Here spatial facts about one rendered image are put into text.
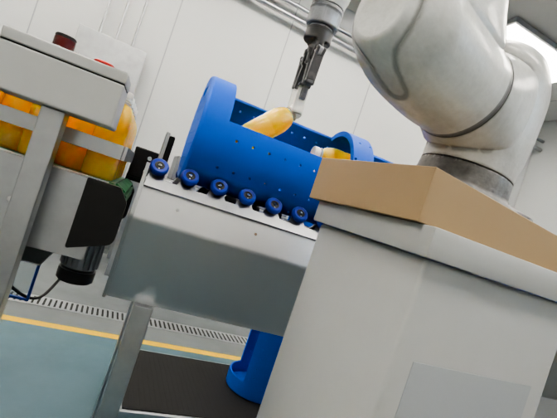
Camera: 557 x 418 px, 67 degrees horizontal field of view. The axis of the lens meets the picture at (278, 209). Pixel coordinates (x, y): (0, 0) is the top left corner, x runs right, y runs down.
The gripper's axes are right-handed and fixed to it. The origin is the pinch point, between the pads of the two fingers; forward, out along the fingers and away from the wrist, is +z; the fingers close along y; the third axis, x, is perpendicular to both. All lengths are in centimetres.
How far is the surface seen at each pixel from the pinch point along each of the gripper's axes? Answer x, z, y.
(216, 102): 20.8, 9.4, -7.4
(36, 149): 49, 32, -25
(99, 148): 41, 28, -15
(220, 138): 17.4, 17.1, -8.5
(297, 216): -8.1, 29.1, -6.2
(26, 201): 48, 41, -25
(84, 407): 26, 124, 58
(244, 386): -33, 105, 58
